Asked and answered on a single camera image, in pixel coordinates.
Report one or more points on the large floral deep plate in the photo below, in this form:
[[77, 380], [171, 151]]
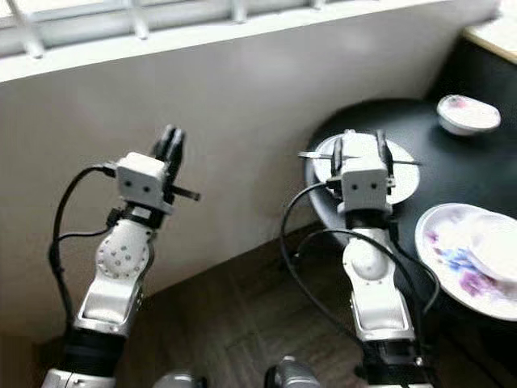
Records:
[[448, 259]]

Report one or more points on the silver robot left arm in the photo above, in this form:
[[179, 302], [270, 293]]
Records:
[[121, 255]]

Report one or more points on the black chopstick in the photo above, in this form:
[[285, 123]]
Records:
[[315, 154]]

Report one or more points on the small floral plate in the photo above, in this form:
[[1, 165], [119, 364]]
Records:
[[408, 182]]

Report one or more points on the black round metal table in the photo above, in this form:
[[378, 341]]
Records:
[[436, 170]]

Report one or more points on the small floral bowl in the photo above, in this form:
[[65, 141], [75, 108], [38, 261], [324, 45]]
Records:
[[468, 113]]

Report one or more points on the white window sill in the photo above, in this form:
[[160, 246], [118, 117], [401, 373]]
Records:
[[250, 36]]

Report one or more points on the white bowl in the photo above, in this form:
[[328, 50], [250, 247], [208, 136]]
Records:
[[497, 246]]

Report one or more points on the white window grille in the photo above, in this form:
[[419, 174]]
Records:
[[36, 36]]

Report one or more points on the grey robot right leg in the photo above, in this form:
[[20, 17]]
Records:
[[292, 373]]

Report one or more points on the grey robot leg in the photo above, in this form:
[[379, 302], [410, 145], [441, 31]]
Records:
[[292, 373], [175, 380]]

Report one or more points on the grey robot left leg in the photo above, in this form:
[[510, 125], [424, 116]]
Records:
[[175, 380]]

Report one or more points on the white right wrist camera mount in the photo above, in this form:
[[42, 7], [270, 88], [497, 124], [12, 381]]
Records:
[[365, 184]]

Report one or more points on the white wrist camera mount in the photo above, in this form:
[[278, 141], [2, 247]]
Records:
[[141, 184], [365, 184]]

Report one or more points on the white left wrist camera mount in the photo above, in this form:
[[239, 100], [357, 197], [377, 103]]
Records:
[[141, 184]]

